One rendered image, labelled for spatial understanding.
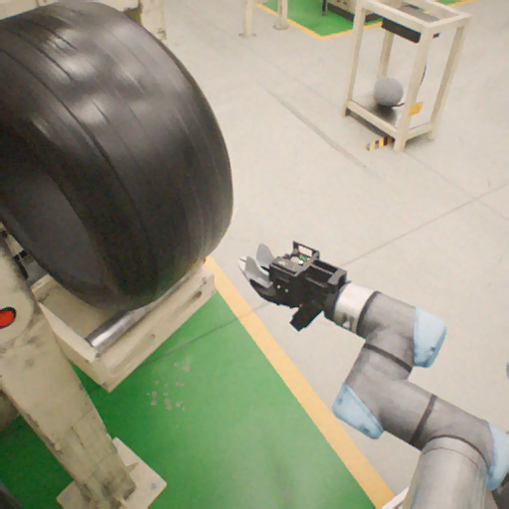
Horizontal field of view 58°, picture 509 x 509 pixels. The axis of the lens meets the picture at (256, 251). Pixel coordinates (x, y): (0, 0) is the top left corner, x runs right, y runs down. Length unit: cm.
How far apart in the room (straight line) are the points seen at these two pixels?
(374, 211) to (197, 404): 148
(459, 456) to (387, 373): 13
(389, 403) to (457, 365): 153
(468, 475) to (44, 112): 70
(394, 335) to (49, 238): 86
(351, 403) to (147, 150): 47
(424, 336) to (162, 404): 144
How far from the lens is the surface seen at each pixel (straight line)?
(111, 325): 104
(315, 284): 72
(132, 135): 73
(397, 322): 68
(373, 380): 66
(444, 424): 66
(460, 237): 274
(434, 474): 58
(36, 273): 122
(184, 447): 188
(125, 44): 82
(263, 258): 82
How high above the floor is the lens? 173
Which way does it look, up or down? 45 degrees down
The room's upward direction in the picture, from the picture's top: straight up
